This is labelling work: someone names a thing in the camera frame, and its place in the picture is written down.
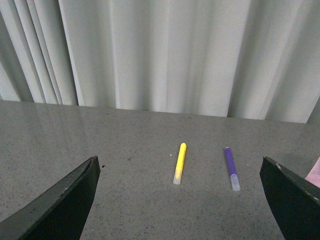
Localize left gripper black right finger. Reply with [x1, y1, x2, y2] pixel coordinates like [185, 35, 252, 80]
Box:
[259, 157, 320, 240]

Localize white pleated curtain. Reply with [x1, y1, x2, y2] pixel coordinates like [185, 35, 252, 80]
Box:
[0, 0, 320, 123]

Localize pink mesh cup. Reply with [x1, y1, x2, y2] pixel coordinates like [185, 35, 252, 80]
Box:
[305, 157, 320, 188]

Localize purple highlighter pen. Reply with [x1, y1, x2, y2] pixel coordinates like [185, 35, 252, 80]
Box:
[224, 146, 241, 192]

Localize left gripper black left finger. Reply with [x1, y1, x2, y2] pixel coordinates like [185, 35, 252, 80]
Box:
[0, 156, 100, 240]

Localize yellow highlighter pen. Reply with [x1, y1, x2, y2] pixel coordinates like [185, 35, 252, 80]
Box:
[173, 142, 187, 185]

